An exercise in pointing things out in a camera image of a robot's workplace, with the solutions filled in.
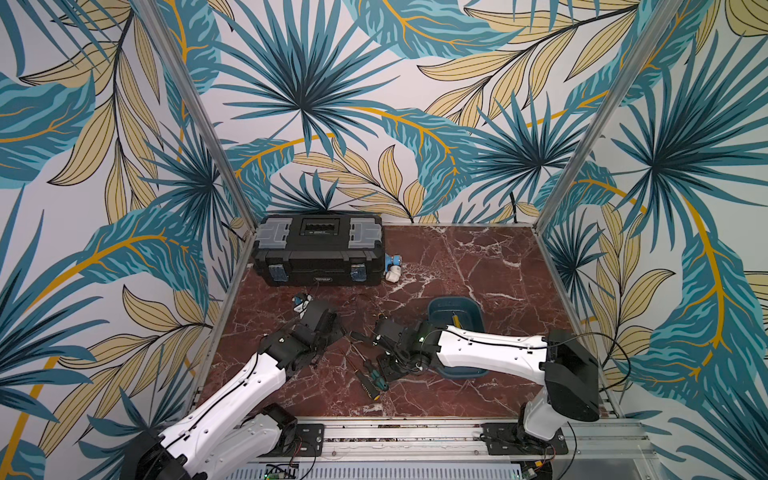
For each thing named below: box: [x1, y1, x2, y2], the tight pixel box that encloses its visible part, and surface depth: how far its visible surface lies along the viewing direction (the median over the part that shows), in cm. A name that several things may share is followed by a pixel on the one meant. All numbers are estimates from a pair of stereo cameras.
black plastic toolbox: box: [252, 213, 385, 287], surface depth 94 cm
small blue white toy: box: [384, 253, 403, 283], surface depth 106 cm
